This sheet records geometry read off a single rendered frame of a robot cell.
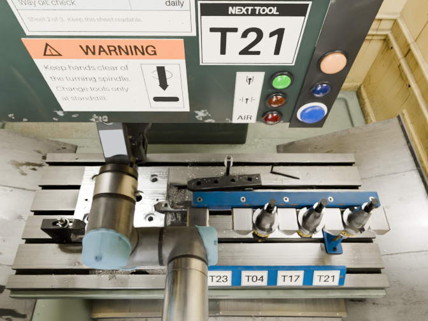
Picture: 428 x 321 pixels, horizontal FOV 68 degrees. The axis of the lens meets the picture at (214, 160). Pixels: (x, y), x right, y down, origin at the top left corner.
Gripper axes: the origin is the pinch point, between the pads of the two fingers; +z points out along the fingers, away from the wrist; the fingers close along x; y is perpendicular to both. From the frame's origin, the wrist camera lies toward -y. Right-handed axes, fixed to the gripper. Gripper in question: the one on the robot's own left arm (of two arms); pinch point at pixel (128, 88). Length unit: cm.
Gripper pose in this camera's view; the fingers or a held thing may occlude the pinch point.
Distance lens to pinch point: 70.6
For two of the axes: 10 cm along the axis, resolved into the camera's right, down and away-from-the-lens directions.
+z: -0.1, -8.7, 5.0
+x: 10.0, 0.0, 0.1
